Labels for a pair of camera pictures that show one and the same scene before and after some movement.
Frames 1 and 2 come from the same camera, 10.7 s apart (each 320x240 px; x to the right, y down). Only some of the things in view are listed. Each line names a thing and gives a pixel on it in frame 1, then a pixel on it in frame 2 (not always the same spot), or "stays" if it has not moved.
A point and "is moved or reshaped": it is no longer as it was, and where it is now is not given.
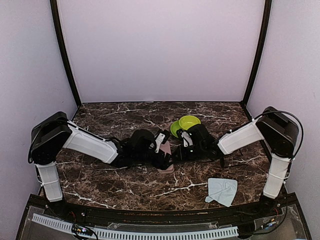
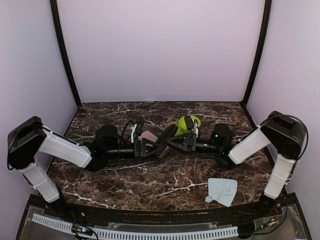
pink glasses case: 166,148 is moved or reshaped
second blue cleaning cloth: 223,190 stays
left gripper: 164,165 -> 139,148
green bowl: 186,122 stays
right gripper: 181,156 -> 190,140
